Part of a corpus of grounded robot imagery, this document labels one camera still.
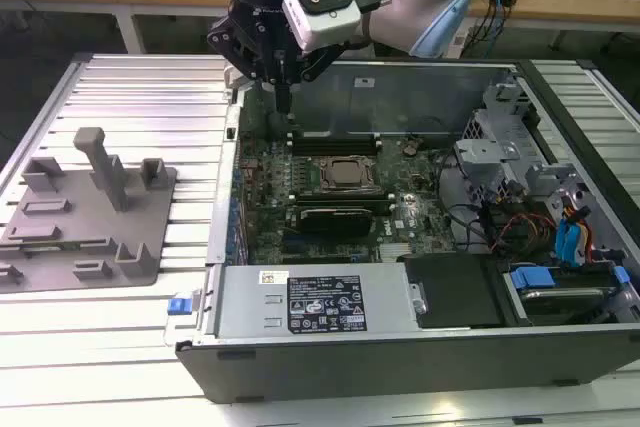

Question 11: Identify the hard disk in blue carrier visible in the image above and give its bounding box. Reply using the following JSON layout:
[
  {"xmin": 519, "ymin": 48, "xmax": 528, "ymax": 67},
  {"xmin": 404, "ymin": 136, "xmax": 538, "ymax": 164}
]
[{"xmin": 502, "ymin": 264, "xmax": 629, "ymax": 327}]

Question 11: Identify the grey metal drive cage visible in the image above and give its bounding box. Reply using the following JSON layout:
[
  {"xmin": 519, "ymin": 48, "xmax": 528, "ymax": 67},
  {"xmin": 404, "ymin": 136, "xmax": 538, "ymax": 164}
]
[{"xmin": 452, "ymin": 81, "xmax": 592, "ymax": 209}]

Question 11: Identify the blue flat wire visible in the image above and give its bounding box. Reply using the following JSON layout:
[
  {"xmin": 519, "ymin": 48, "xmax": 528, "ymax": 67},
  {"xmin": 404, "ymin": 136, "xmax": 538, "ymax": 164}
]
[{"xmin": 554, "ymin": 216, "xmax": 594, "ymax": 269}]

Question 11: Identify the metal socket cover frame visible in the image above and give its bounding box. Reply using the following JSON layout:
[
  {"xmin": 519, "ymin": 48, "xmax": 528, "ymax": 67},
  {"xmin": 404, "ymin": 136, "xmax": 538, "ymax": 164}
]
[{"xmin": 316, "ymin": 153, "xmax": 384, "ymax": 194}]

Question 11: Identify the green motherboard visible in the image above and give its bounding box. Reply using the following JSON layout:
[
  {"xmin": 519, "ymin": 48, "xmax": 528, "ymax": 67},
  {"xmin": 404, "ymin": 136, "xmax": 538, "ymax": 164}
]
[{"xmin": 237, "ymin": 131, "xmax": 462, "ymax": 266}]

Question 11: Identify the black plastic shroud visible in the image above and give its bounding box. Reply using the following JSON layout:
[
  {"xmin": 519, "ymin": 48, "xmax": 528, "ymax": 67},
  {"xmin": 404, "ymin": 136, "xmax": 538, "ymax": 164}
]
[{"xmin": 397, "ymin": 251, "xmax": 507, "ymax": 331}]

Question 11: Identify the blue hanging cable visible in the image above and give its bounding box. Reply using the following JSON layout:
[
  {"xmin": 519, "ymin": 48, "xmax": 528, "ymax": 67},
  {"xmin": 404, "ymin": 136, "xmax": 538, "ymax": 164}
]
[{"xmin": 485, "ymin": 0, "xmax": 507, "ymax": 56}]

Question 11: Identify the grey power supply with label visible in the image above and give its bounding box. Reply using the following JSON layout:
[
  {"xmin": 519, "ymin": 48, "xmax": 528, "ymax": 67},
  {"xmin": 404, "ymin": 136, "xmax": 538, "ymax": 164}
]
[{"xmin": 197, "ymin": 264, "xmax": 419, "ymax": 341}]

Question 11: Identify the black graphics card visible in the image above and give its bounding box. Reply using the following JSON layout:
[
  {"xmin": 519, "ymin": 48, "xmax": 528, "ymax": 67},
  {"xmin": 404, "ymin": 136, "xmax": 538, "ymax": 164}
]
[{"xmin": 285, "ymin": 206, "xmax": 374, "ymax": 238}]

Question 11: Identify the black RAM slot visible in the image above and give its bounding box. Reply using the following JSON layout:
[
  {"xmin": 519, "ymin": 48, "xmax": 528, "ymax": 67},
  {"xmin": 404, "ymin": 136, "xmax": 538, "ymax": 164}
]
[
  {"xmin": 289, "ymin": 132, "xmax": 383, "ymax": 147},
  {"xmin": 290, "ymin": 143, "xmax": 384, "ymax": 158}
]

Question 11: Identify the silver finned heatsink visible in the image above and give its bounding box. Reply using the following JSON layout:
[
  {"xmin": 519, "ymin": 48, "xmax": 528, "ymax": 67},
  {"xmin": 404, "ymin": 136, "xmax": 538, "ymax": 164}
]
[{"xmin": 380, "ymin": 241, "xmax": 417, "ymax": 262}]

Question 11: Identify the black looped cable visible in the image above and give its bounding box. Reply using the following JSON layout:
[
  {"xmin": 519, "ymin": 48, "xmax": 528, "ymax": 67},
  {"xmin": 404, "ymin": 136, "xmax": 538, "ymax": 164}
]
[{"xmin": 435, "ymin": 150, "xmax": 490, "ymax": 249}]

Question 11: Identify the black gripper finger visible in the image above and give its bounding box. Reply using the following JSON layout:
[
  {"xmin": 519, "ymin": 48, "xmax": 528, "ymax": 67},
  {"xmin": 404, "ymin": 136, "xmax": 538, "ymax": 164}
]
[
  {"xmin": 206, "ymin": 15, "xmax": 285, "ymax": 115},
  {"xmin": 283, "ymin": 40, "xmax": 347, "ymax": 115}
]

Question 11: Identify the black open PC case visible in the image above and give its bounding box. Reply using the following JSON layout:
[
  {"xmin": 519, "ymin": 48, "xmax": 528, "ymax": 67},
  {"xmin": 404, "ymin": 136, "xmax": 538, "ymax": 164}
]
[{"xmin": 174, "ymin": 59, "xmax": 640, "ymax": 406}]

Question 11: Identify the grey parts rack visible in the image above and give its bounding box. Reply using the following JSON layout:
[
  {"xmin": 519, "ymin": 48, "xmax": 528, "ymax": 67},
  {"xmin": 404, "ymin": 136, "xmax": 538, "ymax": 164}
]
[{"xmin": 0, "ymin": 126, "xmax": 179, "ymax": 291}]

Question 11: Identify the silver CPU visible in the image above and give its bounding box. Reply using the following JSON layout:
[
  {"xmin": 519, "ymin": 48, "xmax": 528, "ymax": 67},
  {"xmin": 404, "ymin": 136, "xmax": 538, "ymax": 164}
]
[{"xmin": 331, "ymin": 161, "xmax": 370, "ymax": 184}]

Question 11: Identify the red yellow black wire bundle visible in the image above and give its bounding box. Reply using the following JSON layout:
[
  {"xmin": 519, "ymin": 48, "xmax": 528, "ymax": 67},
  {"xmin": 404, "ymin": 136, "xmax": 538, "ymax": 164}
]
[{"xmin": 487, "ymin": 213, "xmax": 559, "ymax": 254}]

